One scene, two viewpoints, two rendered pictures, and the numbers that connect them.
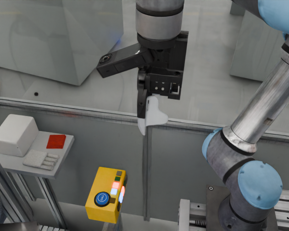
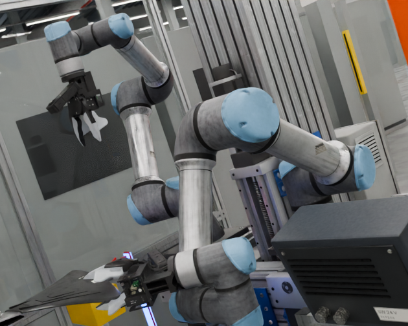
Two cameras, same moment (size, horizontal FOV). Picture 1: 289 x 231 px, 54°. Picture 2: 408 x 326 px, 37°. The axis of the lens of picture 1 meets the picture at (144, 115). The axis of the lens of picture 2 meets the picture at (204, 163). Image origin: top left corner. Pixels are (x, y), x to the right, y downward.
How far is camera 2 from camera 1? 1.58 m
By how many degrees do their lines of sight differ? 58
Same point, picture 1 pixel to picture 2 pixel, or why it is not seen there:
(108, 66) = (59, 99)
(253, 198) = not seen: hidden behind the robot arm
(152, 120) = (100, 124)
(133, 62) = (71, 91)
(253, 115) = (142, 155)
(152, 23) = (73, 61)
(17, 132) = not seen: outside the picture
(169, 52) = (84, 81)
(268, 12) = (117, 30)
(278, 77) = (134, 125)
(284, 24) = (125, 29)
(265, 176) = not seen: hidden behind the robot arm
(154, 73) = (85, 92)
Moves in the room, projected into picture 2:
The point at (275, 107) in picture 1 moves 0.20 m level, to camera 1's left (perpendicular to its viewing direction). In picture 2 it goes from (148, 141) to (108, 157)
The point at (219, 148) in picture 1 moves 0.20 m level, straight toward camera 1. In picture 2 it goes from (142, 193) to (167, 193)
